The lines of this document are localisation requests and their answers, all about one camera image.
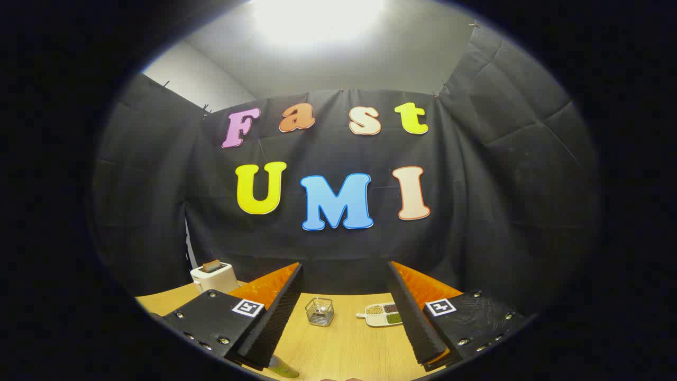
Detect metal wire holder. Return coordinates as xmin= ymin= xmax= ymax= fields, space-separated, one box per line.
xmin=305 ymin=297 xmax=335 ymax=327

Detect white toaster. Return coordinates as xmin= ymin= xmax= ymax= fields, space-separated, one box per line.
xmin=190 ymin=261 xmax=240 ymax=295

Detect white divided dish with beans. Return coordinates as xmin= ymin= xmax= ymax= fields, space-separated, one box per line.
xmin=356 ymin=303 xmax=404 ymax=327

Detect silver juice bottle green label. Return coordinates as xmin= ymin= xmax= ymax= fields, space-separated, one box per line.
xmin=269 ymin=357 xmax=300 ymax=379

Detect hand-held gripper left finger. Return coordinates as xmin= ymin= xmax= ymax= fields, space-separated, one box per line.
xmin=151 ymin=262 xmax=305 ymax=371

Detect wooden table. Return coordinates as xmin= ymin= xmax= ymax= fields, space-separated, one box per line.
xmin=135 ymin=282 xmax=461 ymax=381

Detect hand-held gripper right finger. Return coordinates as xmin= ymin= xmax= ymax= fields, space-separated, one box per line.
xmin=388 ymin=260 xmax=537 ymax=367

